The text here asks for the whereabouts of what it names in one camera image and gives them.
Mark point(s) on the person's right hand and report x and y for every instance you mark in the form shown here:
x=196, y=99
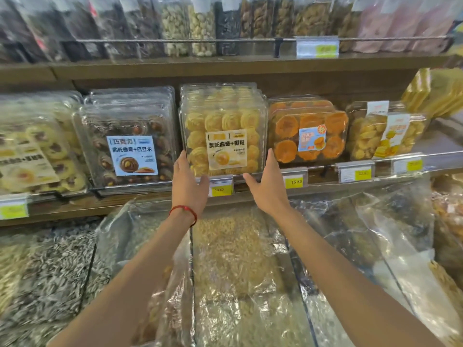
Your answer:
x=272, y=193

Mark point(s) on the person's left hand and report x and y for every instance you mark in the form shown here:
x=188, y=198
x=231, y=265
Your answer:
x=185, y=191

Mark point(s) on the person's right thumb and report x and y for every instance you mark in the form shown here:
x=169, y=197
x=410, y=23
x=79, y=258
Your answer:
x=251, y=182

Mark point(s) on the person's left thumb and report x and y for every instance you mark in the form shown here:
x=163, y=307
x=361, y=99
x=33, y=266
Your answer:
x=204, y=186

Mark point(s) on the person's right forearm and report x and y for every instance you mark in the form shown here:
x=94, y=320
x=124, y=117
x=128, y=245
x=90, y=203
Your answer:
x=343, y=285

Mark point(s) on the person's left forearm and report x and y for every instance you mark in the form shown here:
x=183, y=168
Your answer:
x=137, y=285

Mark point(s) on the white and yellow price tag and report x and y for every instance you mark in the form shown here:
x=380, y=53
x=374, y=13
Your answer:
x=13, y=209
x=221, y=187
x=294, y=179
x=356, y=172
x=317, y=47
x=408, y=164

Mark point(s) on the clear box of yellow cookies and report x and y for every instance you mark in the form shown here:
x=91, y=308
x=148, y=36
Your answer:
x=224, y=140

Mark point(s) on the clear box of orange cakes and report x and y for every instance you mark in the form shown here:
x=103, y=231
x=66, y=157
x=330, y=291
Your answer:
x=300, y=101
x=307, y=135

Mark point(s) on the clear box of chocolate cookies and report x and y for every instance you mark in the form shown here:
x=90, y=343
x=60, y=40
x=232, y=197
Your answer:
x=126, y=148

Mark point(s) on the plastic-lined bin of pale flakes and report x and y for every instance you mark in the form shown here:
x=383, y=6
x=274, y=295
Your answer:
x=238, y=271

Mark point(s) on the stack of yellow cookie boxes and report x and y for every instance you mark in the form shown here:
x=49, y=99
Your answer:
x=222, y=93

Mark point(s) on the plastic-lined bin of dark snacks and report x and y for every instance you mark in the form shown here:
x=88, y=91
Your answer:
x=358, y=227

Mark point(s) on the wooden shelf board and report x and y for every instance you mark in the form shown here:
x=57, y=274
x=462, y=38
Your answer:
x=90, y=207
x=217, y=68

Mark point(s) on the plastic-lined bin of nuts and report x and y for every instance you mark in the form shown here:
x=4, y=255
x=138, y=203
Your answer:
x=170, y=307

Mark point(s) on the clear box of yellow pastries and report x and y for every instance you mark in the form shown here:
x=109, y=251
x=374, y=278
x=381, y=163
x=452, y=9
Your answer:
x=383, y=133

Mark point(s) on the row of clear snack bags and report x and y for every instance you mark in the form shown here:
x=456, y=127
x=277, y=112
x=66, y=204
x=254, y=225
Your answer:
x=217, y=21

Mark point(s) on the clear box of jam cookies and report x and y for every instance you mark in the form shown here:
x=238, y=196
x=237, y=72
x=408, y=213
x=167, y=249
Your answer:
x=36, y=155

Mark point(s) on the bin of sunflower seeds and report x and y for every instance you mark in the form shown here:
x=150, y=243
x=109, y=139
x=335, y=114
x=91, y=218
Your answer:
x=47, y=278

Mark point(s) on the plastic-lined bin of brown snacks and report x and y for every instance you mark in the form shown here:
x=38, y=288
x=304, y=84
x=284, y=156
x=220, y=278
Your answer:
x=448, y=213

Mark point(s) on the stack of yellow flat packets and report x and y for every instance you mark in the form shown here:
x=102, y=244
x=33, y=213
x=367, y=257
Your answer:
x=434, y=92

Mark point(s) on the metal shelf rail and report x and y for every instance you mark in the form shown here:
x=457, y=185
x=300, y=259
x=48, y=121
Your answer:
x=217, y=40

